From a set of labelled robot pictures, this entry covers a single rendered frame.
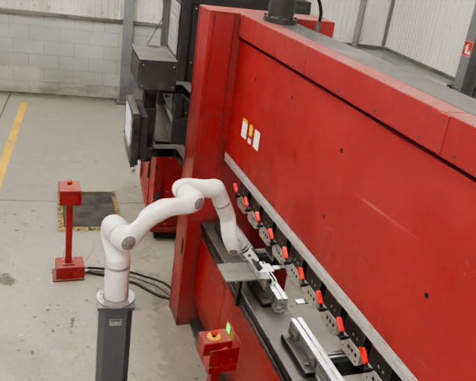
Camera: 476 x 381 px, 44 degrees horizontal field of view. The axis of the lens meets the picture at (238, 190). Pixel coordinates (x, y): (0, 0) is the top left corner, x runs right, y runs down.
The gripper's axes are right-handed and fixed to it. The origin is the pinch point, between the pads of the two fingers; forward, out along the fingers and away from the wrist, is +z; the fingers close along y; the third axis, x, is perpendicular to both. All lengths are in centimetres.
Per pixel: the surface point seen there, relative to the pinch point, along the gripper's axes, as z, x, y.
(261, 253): 26.8, -4.5, 41.0
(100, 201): 44, 104, 299
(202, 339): -6, 45, -30
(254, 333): 14.2, 23.1, -28.1
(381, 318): -32, -31, -113
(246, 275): -3.7, 8.1, -6.3
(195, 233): 11, 25, 84
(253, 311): 5.9, 16.1, -22.5
